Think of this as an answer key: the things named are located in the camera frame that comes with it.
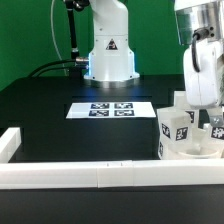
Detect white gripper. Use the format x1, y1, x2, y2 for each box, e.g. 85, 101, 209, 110
183, 39, 224, 127

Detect white round stool seat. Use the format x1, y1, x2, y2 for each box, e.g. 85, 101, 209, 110
157, 128, 224, 161

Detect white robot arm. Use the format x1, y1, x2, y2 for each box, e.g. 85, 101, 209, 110
84, 0, 224, 127

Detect white U-shaped fence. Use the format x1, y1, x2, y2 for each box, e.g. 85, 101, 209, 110
0, 127, 224, 189

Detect white marker sheet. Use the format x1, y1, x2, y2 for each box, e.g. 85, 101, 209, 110
66, 102, 156, 119

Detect black cables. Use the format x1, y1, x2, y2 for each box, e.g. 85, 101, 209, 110
27, 59, 89, 79

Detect white cable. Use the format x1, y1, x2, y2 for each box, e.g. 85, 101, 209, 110
50, 0, 70, 78

